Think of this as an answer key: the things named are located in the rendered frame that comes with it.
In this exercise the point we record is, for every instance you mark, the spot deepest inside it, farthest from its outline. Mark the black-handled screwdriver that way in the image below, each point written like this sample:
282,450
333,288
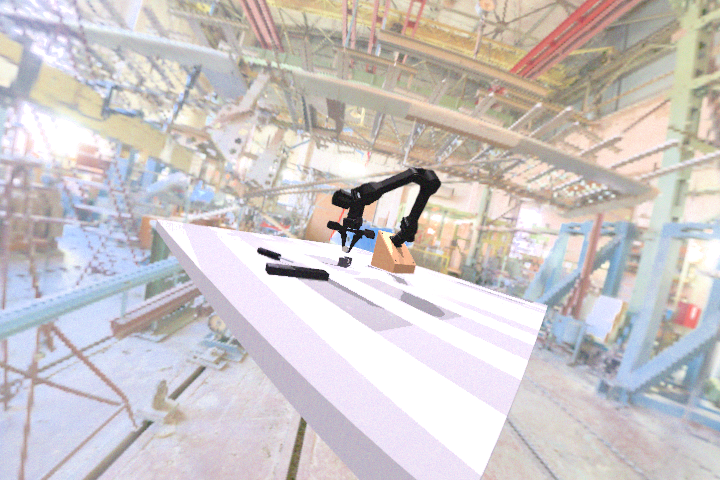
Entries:
271,254

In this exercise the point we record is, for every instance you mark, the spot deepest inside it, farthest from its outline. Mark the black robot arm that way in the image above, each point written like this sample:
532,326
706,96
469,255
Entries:
371,191

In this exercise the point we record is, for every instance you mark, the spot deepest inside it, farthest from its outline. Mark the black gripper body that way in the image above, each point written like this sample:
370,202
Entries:
336,226

